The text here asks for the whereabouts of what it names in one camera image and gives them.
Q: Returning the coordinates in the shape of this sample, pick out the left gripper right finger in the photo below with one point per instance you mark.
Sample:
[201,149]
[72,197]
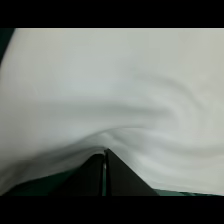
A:
[125,181]

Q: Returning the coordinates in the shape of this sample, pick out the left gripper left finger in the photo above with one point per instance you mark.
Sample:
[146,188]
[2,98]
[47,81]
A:
[87,178]

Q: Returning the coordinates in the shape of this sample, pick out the white garment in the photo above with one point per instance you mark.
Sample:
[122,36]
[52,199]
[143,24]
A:
[110,90]

